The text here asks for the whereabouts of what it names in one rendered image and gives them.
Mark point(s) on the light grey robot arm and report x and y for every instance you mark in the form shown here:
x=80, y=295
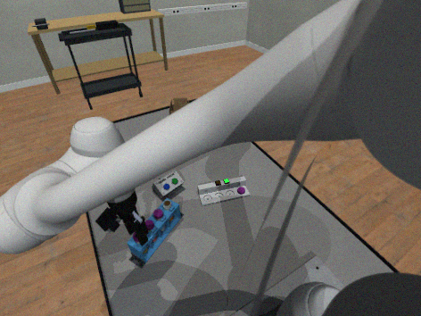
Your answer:
x=266, y=101

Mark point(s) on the white key housing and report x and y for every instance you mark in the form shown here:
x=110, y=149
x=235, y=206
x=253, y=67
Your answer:
x=168, y=186

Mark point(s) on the brown cardboard box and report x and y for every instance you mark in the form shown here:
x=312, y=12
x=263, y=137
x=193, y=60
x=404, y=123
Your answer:
x=178, y=103

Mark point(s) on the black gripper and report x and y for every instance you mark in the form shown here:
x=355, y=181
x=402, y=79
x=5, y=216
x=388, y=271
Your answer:
x=128, y=210

